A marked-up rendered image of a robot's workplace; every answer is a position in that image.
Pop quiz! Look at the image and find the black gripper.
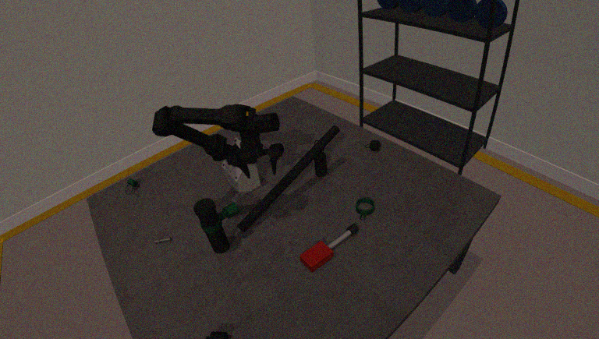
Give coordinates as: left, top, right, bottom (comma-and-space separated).
227, 132, 284, 179

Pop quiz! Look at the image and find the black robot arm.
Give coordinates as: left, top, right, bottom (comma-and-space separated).
152, 104, 279, 165

